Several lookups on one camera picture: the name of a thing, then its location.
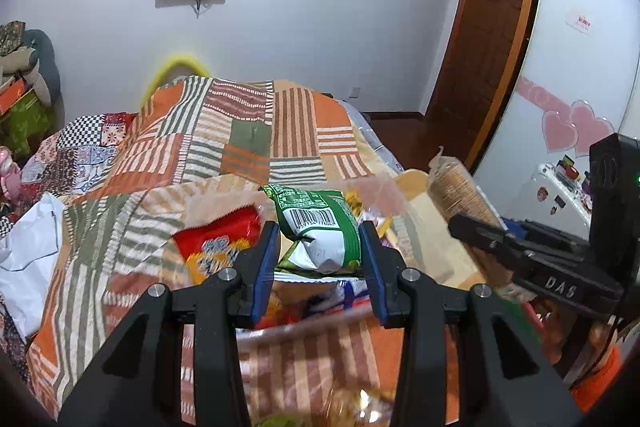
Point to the pink bunny toy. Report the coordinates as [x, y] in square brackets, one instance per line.
[10, 174]

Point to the white red label sticker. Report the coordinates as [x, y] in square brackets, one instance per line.
[578, 21]

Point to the white small cabinet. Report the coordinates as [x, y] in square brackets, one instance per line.
[545, 197]

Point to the blue white packet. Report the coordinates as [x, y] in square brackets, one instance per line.
[356, 293]

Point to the person's right hand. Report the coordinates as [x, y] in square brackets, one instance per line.
[602, 339]

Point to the green patterned bag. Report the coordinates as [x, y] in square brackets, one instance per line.
[25, 127]

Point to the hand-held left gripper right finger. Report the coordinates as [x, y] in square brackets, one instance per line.
[375, 272]

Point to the striped patchwork blanket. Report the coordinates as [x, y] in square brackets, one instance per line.
[225, 137]

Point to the yellow hoop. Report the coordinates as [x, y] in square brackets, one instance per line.
[177, 61]

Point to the checkered patchwork quilt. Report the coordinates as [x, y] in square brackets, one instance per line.
[75, 147]

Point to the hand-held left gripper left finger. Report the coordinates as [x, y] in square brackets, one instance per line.
[265, 272]

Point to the brown biscuit sleeve pack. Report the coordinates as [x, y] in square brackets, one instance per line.
[460, 192]

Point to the dark patterned cloth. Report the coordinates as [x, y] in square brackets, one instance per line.
[12, 37]

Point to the orange cardboard box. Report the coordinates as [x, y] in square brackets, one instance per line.
[12, 96]

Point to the red snack bag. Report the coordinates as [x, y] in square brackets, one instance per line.
[215, 242]

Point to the white wall outlet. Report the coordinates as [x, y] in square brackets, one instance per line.
[355, 92]

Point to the orange yellow snack packet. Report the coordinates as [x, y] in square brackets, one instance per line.
[375, 219]

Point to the white shirt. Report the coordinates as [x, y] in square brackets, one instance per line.
[30, 257]

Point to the clear plastic bin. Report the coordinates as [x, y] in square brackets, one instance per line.
[380, 194]

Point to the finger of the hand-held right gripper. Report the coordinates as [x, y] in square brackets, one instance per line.
[550, 239]
[485, 237]

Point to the large pink heart stickers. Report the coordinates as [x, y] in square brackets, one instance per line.
[575, 129]

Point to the red yellow jar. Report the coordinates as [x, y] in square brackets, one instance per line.
[568, 167]

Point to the brown wooden door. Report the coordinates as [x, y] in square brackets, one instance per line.
[480, 37]

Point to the white sliding wardrobe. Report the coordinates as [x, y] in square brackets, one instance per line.
[575, 72]

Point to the green snack packet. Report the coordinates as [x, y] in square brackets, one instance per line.
[320, 227]

